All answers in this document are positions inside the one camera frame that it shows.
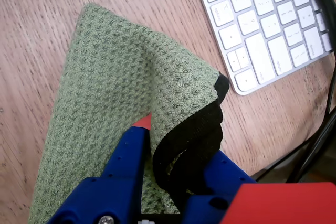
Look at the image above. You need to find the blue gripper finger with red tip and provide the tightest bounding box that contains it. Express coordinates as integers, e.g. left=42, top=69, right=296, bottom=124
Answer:
left=181, top=150, right=258, bottom=224
left=101, top=112, right=153, bottom=182

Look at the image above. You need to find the green waffle microfibre cloth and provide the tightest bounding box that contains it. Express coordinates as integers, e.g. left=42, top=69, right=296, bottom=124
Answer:
left=27, top=3, right=230, bottom=224

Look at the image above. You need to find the white slim keyboard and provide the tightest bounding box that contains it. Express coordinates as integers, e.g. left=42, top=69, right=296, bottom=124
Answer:
left=191, top=0, right=336, bottom=96

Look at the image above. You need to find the thin black cable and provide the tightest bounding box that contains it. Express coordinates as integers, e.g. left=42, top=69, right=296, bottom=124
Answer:
left=251, top=129, right=323, bottom=182

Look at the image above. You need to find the red camera mount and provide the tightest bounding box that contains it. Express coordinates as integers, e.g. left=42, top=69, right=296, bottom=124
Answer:
left=219, top=182, right=336, bottom=224

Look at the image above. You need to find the black adapter cable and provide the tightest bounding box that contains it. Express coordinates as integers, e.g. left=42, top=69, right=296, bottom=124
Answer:
left=287, top=0, right=336, bottom=183

